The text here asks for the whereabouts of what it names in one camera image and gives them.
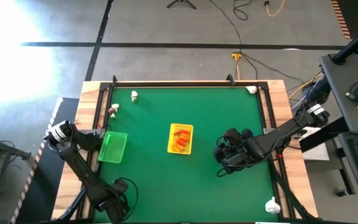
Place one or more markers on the black diagonal support strut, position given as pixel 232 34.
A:
pixel 71 206
pixel 286 190

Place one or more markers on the black floor mat striped edge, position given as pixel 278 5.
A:
pixel 357 15
pixel 47 186

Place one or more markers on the orange toy carrot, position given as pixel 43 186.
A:
pixel 185 135
pixel 180 145
pixel 182 138

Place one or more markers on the black frame clamp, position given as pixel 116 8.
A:
pixel 229 78
pixel 114 79

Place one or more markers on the yellow power plug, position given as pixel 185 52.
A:
pixel 236 56

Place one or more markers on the dark pole with round base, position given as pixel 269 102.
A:
pixel 319 88

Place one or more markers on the black keyboard tray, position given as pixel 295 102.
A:
pixel 357 183

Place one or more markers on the black aluminium table frame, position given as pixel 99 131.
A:
pixel 182 83

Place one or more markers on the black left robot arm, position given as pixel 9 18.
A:
pixel 79 171

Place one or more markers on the green plastic basket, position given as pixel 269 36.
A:
pixel 112 147

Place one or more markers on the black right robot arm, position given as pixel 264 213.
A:
pixel 281 135

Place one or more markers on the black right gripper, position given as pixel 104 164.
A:
pixel 238 155

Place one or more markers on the black desk top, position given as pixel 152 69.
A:
pixel 346 102

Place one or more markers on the black desk crossbar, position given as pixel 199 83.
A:
pixel 328 135

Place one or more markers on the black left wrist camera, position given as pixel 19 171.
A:
pixel 120 186

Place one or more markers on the orange chilli pepper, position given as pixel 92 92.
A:
pixel 179 149

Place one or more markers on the black tripod legs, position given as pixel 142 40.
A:
pixel 182 1

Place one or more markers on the green table mat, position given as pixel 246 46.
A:
pixel 182 193

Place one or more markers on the yellow chilli pepper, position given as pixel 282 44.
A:
pixel 174 147

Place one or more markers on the yellow plastic basket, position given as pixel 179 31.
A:
pixel 171 133

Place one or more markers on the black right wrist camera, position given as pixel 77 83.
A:
pixel 219 154

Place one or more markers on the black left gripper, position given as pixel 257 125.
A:
pixel 113 208

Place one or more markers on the black metal stand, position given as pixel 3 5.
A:
pixel 5 147

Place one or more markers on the small white garlic bulb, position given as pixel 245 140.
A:
pixel 134 93
pixel 115 106

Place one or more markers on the small black floor object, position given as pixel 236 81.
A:
pixel 341 193

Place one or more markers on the red chilli pepper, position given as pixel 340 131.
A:
pixel 182 132
pixel 181 142

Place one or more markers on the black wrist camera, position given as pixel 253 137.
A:
pixel 219 154
pixel 120 186

